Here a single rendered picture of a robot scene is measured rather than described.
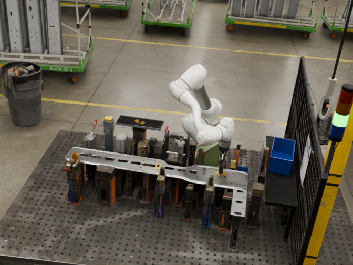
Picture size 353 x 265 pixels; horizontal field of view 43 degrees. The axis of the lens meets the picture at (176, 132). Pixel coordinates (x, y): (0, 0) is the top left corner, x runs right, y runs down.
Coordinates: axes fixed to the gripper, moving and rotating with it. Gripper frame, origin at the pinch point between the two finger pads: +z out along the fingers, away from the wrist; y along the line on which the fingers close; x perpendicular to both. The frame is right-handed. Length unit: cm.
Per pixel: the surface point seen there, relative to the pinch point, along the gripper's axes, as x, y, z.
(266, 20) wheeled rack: 39, -685, 77
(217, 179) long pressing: -1.7, 4.8, 6.5
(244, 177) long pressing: 17.3, -2.3, 6.6
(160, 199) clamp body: -39.7, 21.0, 19.8
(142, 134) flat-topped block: -66, -30, -1
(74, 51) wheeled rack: -265, -377, 75
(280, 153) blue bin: 44, -39, 4
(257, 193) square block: 27.1, 16.9, 4.5
